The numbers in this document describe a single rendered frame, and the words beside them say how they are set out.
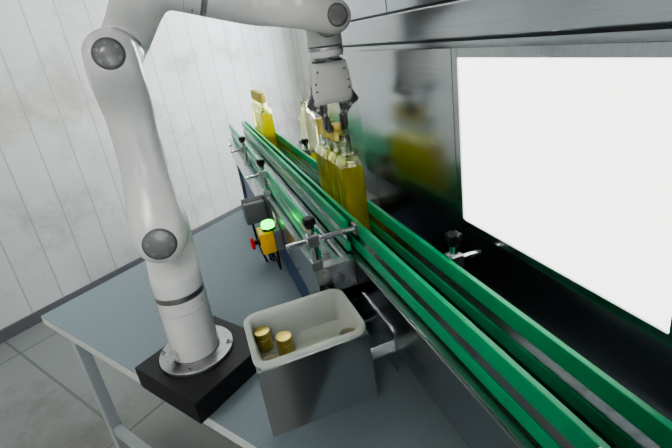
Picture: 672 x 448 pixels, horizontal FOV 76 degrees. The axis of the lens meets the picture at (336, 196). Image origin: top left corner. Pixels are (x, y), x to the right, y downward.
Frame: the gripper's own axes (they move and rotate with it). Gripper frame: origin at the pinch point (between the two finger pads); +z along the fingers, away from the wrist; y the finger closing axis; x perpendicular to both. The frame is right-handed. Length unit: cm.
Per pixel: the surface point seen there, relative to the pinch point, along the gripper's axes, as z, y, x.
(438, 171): 8.8, -12.0, 27.7
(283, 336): 35, 27, 29
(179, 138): 44, 50, -287
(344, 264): 28.5, 8.8, 19.4
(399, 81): -8.9, -11.9, 13.6
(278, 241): 37.4, 17.5, -21.0
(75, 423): 133, 120, -90
